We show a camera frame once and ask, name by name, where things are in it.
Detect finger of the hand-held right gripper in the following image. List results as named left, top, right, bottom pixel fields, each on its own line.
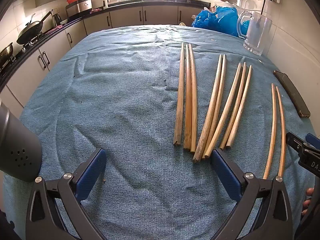
left=306, top=133, right=320, bottom=147
left=286, top=132, right=320, bottom=178

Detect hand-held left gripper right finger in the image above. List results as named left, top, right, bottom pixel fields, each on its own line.
left=211, top=148, right=293, bottom=240

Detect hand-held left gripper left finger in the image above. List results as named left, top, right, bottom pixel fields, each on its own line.
left=26, top=147, right=107, bottom=240

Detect dark grey utensil holder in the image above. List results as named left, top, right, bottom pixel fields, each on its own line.
left=0, top=104, right=42, bottom=183

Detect person's right hand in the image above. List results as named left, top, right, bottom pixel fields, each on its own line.
left=302, top=187, right=315, bottom=216

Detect black rectangular case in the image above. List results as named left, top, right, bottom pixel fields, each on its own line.
left=273, top=70, right=311, bottom=118

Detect blue towel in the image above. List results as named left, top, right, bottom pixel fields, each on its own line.
left=2, top=24, right=318, bottom=240

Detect clear glass mug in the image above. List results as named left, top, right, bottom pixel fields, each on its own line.
left=237, top=11, right=273, bottom=56

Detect black gas stove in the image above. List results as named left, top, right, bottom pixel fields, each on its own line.
left=0, top=31, right=50, bottom=73

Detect metal pot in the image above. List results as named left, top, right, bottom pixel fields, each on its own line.
left=0, top=42, right=14, bottom=64

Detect black wok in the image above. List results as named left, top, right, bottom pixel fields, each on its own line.
left=16, top=9, right=54, bottom=45

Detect blue plastic bag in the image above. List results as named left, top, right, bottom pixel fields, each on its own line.
left=192, top=6, right=250, bottom=37

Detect beige lower kitchen cabinets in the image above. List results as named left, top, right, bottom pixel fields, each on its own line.
left=0, top=5, right=210, bottom=117

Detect steel cooker with red lid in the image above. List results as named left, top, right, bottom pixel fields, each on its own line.
left=65, top=0, right=93, bottom=15

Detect black kitchen countertop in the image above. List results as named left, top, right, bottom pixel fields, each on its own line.
left=0, top=0, right=211, bottom=85

